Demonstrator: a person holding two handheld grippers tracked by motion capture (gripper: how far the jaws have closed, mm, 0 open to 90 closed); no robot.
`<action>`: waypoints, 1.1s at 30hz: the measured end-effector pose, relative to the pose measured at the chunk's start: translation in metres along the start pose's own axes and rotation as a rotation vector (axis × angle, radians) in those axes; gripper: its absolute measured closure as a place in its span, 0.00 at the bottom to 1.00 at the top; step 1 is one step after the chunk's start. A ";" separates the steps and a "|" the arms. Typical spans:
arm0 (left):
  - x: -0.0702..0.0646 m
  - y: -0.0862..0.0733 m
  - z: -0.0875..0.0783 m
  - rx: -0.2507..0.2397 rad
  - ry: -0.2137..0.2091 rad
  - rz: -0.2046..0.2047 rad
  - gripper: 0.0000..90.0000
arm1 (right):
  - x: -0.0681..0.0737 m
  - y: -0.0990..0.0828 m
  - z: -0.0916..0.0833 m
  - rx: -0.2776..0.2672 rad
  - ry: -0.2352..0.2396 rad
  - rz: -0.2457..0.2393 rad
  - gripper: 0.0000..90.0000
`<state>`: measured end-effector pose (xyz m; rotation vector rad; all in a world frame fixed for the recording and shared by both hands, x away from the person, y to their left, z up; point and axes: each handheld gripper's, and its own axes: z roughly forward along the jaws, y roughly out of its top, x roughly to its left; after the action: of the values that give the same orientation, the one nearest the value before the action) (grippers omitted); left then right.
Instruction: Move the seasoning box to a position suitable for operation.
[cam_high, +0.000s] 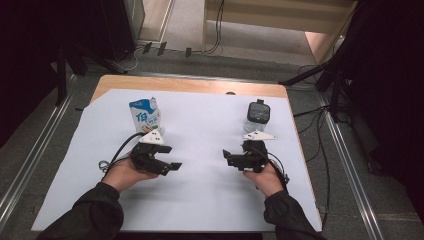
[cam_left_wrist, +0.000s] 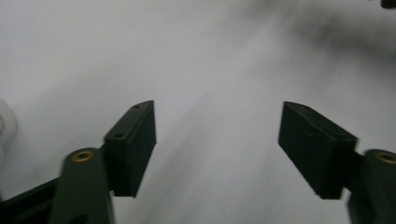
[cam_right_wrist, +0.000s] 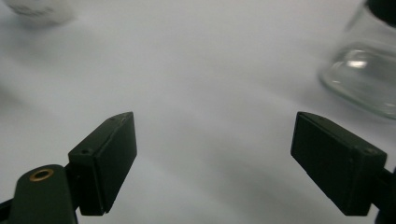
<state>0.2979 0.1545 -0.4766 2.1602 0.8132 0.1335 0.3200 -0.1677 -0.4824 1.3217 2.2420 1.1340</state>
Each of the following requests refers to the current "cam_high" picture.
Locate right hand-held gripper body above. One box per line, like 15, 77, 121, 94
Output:
233, 130, 278, 174

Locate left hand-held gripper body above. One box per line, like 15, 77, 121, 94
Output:
129, 129, 172, 177

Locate blue and white milk carton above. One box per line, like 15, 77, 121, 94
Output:
128, 96, 166, 136

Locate clear jar with black lid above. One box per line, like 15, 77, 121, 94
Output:
242, 98, 272, 134

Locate person's left hand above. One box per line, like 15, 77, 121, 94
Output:
101, 151, 160, 194

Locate person's right hand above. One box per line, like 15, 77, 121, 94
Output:
242, 161, 285, 198

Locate white paper sheet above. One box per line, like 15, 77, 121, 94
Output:
31, 88, 324, 233

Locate wooden table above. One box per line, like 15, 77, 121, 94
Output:
89, 74, 324, 233

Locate black tripod stand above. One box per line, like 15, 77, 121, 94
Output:
277, 49, 355, 124

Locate grey cabinet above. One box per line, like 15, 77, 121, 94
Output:
122, 0, 146, 45

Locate light wooden shelf unit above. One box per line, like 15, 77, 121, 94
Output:
201, 0, 358, 66

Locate right hand-held gripper cable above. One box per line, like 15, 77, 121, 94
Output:
265, 150, 291, 195

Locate hand-held gripper cable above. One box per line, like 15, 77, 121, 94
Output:
265, 150, 291, 195
98, 131, 148, 178

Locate left hand-held gripper cable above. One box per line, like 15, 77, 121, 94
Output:
98, 131, 148, 178

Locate black floor cables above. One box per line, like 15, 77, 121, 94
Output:
292, 64, 336, 231

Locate white floor cable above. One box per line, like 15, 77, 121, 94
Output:
110, 45, 145, 73

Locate metal floor rail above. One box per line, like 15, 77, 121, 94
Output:
315, 91, 385, 240
0, 74, 78, 232

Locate black hanging cables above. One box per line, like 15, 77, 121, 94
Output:
201, 0, 226, 56

